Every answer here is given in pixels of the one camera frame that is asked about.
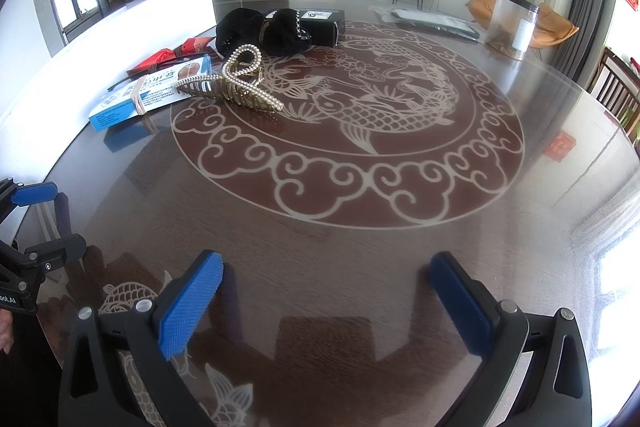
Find clear plastic container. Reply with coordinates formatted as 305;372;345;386
485;0;540;60

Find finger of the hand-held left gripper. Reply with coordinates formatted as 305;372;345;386
0;179;60;226
0;233;87;284

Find blue medicine box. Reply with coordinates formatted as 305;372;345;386
89;54;213;132

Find wooden dining chair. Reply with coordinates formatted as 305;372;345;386
590;47;640;142

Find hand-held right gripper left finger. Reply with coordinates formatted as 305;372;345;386
59;249;226;427

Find black scrunchie with pearl chain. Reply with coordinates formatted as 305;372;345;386
260;8;314;58

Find black rectangular box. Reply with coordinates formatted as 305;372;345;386
265;9;347;48

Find red snack packet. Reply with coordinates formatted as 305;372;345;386
126;38;216;78

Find black velvet scrunchie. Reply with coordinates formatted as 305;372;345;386
215;7;268;58

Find clear plastic bags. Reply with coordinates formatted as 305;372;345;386
372;6;481;42

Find person's left hand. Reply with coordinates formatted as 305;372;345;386
0;312;14;355

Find pearl hair claw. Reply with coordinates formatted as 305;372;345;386
176;46;285;112

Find orange lounge chair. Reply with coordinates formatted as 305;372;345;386
467;0;580;50

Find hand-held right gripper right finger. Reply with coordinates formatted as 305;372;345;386
429;251;593;427

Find dark patterned wooden desktop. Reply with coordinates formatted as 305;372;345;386
0;0;640;427

